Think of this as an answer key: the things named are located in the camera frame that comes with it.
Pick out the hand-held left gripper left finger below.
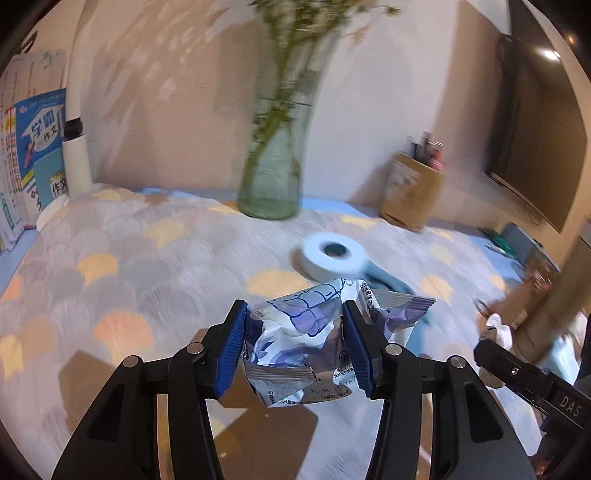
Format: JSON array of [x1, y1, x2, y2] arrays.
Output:
[[51, 299, 250, 480]]

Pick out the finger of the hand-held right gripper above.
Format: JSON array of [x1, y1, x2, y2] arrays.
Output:
[[474, 339, 556, 408]]

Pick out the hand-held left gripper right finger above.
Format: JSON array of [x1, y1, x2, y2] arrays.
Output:
[[342, 300, 536, 480]]

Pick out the white cloth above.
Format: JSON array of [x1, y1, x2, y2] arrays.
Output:
[[480, 313, 514, 389]]

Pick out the blue white snack packet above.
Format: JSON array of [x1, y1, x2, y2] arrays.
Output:
[[242, 279, 437, 409]]

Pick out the grey-blue cloth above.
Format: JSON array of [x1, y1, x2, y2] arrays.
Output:
[[362, 270, 432, 356]]

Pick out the pale blue tape roll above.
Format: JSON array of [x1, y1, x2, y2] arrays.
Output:
[[295, 232, 377, 283]]

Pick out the grey box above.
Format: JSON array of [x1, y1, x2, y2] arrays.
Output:
[[501, 223, 546, 265]]

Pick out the beige pen holder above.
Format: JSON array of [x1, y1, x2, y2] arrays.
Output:
[[379, 151, 448, 230]]

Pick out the glass vase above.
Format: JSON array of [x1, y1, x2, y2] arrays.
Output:
[[238, 28, 345, 220]]

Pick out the black television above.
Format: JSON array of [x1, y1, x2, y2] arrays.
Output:
[[485, 0, 591, 234]]

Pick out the white desk lamp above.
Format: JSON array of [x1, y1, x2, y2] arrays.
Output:
[[36, 0, 94, 232]]

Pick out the blue study book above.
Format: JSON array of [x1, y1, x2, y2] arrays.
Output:
[[13, 90, 71, 213]]

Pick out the dried flower stems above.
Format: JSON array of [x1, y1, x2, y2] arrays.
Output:
[[240, 0, 402, 185]]

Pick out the blue books stack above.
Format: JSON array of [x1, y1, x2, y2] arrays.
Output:
[[0, 48, 66, 252]]

